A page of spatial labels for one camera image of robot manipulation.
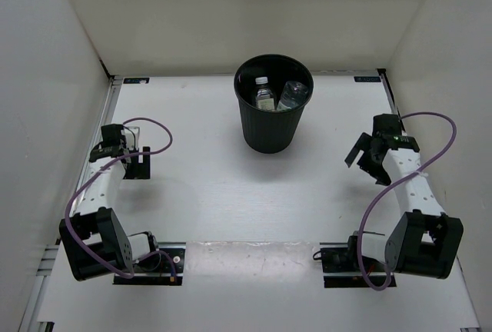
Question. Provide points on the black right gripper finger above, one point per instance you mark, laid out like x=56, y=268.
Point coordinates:
x=378, y=172
x=363, y=143

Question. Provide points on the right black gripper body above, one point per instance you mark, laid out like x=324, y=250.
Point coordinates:
x=373, y=159

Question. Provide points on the clear crushed water bottle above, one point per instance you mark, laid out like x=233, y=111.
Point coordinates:
x=293, y=95

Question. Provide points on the tall clear white-label bottle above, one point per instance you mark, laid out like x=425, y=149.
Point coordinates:
x=264, y=98

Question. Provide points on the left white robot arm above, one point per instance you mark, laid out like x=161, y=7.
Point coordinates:
x=95, y=220

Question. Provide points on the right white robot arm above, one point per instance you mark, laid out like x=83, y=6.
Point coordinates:
x=425, y=240

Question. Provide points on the black ribbed waste bin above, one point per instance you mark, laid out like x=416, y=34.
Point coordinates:
x=270, y=131

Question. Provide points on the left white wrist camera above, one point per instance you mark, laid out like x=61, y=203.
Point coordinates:
x=132, y=134

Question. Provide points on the aluminium frame rail left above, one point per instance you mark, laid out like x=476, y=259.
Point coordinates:
x=93, y=107

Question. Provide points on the aluminium frame rail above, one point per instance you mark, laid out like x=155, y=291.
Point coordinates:
x=93, y=107
x=30, y=322

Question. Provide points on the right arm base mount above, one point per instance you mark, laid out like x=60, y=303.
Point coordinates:
x=340, y=267

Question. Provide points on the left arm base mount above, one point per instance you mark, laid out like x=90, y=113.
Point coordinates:
x=156, y=271

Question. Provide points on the aluminium frame rail front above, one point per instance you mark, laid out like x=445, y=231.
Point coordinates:
x=30, y=322

